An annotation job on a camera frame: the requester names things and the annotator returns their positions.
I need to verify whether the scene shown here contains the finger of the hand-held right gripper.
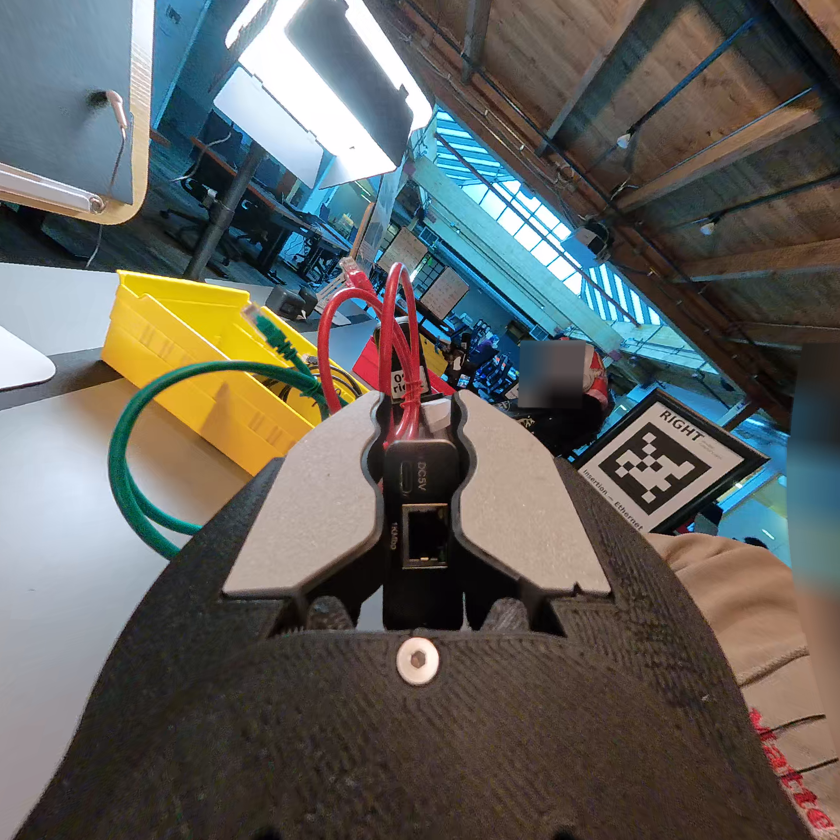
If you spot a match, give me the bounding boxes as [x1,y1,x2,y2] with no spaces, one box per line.
[420,400,457,439]

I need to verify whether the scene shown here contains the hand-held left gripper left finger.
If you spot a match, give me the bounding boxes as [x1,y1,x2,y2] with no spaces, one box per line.
[222,390,389,608]

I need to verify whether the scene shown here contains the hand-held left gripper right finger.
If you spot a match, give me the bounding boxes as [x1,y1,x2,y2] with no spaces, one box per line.
[449,390,614,608]

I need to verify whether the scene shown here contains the red ethernet cable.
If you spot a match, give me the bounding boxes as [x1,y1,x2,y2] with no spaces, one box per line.
[317,259,424,454]

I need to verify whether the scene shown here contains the red storage bin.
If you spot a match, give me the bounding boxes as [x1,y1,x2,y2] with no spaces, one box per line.
[352,315,460,401]

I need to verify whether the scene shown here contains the black ethernet splitter adapter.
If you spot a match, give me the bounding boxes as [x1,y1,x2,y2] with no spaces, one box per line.
[381,440,468,631]

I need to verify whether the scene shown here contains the yellow storage bin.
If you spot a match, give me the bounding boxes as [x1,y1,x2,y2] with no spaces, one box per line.
[101,269,371,476]

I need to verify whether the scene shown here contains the green ethernet cable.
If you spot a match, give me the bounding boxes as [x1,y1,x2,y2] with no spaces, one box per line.
[108,305,332,559]

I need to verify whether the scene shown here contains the framed black white marker sign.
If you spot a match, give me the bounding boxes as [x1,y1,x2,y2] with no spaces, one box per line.
[574,387,770,534]

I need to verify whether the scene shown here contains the small black box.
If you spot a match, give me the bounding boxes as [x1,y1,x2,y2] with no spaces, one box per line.
[266,284,320,320]

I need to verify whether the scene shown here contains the person's beige hoodie torso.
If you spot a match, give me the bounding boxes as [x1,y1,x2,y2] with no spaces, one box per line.
[646,532,840,840]

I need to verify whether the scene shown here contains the grey light stand pole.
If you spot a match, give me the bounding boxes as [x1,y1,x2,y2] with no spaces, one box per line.
[184,141,263,280]

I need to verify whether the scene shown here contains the studio softbox light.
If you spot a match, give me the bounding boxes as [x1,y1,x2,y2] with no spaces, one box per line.
[213,0,434,191]

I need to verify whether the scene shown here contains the white metal stand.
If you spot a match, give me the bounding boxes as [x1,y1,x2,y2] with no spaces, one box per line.
[0,164,106,392]

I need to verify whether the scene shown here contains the black board with wooden rim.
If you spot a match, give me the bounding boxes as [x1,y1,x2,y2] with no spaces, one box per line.
[0,0,155,224]

